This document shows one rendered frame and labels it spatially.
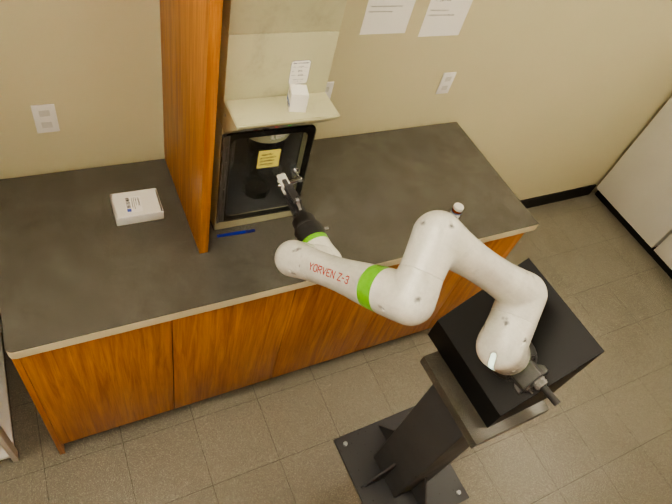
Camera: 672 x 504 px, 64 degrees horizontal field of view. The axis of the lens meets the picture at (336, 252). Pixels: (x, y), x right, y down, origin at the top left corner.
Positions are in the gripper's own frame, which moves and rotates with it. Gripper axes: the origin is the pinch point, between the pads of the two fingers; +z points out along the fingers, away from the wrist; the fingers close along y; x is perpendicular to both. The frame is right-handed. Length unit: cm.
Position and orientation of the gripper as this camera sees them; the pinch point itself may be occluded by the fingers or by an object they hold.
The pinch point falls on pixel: (284, 183)
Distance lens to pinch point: 186.0
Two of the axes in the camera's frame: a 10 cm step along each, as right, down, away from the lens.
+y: 0.0, -5.5, -8.4
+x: -9.1, 3.4, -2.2
